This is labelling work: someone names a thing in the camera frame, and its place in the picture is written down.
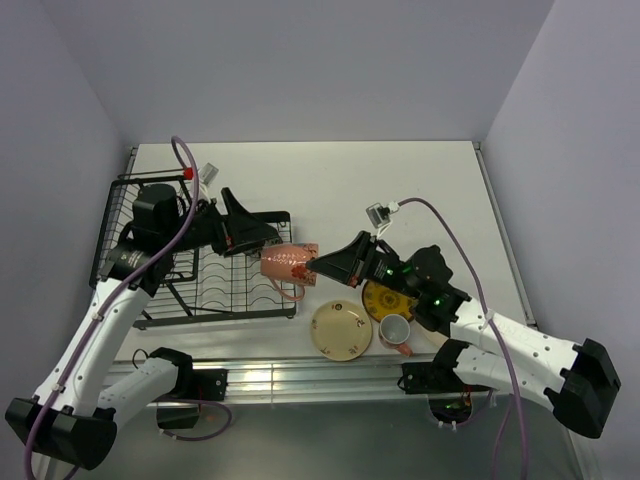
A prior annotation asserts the black wire dish rack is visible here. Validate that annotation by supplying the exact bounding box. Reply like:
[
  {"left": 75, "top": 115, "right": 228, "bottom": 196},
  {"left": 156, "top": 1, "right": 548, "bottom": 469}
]
[{"left": 89, "top": 169, "right": 296, "bottom": 330}]

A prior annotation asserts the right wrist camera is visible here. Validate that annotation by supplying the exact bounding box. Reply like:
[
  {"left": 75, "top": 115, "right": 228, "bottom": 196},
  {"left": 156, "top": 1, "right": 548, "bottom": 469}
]
[{"left": 366, "top": 201, "right": 400, "bottom": 238}]

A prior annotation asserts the yellow black patterned plate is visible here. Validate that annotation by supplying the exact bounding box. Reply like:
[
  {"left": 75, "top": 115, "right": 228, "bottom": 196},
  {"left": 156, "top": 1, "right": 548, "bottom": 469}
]
[{"left": 361, "top": 281, "right": 415, "bottom": 322}]

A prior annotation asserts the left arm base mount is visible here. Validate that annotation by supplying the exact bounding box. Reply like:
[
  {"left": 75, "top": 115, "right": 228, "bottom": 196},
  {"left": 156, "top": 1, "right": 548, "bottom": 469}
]
[{"left": 156, "top": 368, "right": 228, "bottom": 431}]

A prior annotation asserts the cream plate with flowers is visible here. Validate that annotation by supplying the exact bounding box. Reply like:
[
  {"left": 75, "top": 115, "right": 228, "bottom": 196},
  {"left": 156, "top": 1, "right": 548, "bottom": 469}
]
[{"left": 310, "top": 300, "right": 373, "bottom": 362}]

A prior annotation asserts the orange floral mug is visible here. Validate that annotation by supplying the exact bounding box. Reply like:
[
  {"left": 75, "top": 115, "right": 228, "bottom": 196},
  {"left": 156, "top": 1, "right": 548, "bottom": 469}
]
[{"left": 260, "top": 243, "right": 319, "bottom": 302}]

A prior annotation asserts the orange mug near edge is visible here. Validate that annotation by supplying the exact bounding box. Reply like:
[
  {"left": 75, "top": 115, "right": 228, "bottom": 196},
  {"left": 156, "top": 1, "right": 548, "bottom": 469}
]
[{"left": 378, "top": 314, "right": 413, "bottom": 357}]

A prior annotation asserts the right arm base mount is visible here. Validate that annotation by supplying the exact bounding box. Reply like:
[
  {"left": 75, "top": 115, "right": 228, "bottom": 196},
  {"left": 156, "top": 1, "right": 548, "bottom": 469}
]
[{"left": 396, "top": 362, "right": 494, "bottom": 427}]

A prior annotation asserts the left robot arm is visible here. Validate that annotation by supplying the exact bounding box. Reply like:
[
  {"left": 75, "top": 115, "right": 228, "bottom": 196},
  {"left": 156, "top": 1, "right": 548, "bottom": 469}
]
[{"left": 5, "top": 183, "right": 281, "bottom": 478}]

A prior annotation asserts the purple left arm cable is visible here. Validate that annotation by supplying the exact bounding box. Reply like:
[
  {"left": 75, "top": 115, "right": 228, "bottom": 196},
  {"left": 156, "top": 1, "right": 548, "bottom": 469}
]
[{"left": 22, "top": 134, "right": 211, "bottom": 480}]

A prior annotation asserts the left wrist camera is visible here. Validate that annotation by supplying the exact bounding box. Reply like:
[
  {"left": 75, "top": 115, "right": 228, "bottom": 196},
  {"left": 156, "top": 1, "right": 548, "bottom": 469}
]
[{"left": 198, "top": 163, "right": 219, "bottom": 184}]

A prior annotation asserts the cream plate with branch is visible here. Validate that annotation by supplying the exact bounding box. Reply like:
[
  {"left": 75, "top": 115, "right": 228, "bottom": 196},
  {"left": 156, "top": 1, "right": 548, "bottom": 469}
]
[{"left": 420, "top": 326, "right": 449, "bottom": 349}]

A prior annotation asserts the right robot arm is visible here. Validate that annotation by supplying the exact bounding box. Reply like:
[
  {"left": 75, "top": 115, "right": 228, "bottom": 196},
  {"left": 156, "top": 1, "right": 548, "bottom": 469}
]
[{"left": 306, "top": 231, "right": 621, "bottom": 439}]

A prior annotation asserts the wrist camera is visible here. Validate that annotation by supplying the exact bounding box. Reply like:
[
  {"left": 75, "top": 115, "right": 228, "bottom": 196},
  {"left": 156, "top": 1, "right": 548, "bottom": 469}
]
[
  {"left": 366, "top": 201, "right": 400, "bottom": 238},
  {"left": 198, "top": 163, "right": 219, "bottom": 184}
]

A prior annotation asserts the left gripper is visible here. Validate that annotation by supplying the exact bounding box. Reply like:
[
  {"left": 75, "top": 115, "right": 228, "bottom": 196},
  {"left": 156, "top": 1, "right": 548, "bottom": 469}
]
[{"left": 162, "top": 187, "right": 277, "bottom": 257}]

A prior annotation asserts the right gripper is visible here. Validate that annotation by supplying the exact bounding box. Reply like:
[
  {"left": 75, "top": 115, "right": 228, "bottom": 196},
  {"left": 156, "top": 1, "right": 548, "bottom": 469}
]
[{"left": 306, "top": 229, "right": 423, "bottom": 299}]

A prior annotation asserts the aluminium table edge rail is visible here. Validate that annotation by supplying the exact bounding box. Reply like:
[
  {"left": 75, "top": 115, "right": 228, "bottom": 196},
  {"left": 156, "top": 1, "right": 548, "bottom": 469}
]
[{"left": 193, "top": 355, "right": 407, "bottom": 405}]

